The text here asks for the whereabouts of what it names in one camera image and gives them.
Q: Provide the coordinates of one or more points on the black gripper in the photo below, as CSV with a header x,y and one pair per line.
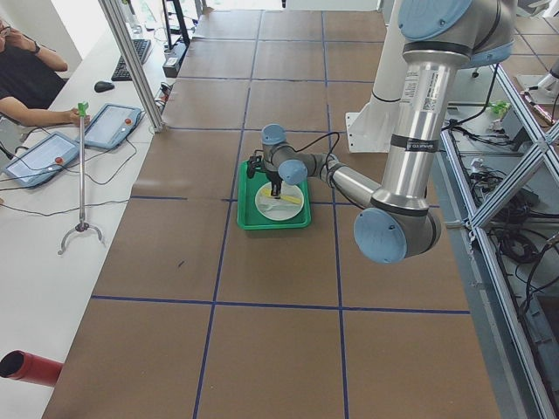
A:
x,y
274,180

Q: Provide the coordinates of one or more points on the yellow plastic spoon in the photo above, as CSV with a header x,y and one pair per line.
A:
x,y
290,199

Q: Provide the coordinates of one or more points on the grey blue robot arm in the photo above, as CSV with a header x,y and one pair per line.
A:
x,y
440,38

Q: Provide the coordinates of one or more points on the white round plate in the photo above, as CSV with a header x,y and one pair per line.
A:
x,y
279,210

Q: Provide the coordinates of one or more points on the green plastic tray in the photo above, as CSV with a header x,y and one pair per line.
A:
x,y
248,216

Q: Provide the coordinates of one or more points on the blue teach pendant far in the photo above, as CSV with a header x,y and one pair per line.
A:
x,y
111,126

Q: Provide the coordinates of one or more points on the blue teach pendant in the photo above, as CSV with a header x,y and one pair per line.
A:
x,y
111,126
43,161

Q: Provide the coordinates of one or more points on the silver reacher grabber tool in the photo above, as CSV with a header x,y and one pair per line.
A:
x,y
82,225

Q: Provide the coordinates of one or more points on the black computer mouse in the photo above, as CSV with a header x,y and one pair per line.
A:
x,y
103,86

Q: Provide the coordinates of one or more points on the blue teach pendant near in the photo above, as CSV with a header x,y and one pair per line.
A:
x,y
43,161

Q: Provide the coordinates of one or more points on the person in black shirt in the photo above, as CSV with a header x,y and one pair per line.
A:
x,y
30,81

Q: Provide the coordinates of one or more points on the red cylinder tube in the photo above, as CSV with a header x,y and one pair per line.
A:
x,y
22,366

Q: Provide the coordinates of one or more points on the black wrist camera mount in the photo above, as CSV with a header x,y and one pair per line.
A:
x,y
254,165

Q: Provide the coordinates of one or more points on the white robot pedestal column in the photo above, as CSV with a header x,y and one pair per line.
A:
x,y
370,130

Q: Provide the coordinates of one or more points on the aluminium frame post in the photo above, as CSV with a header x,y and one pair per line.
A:
x,y
117,25

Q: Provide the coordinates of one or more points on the aluminium side frame rail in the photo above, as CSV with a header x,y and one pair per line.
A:
x,y
498,165

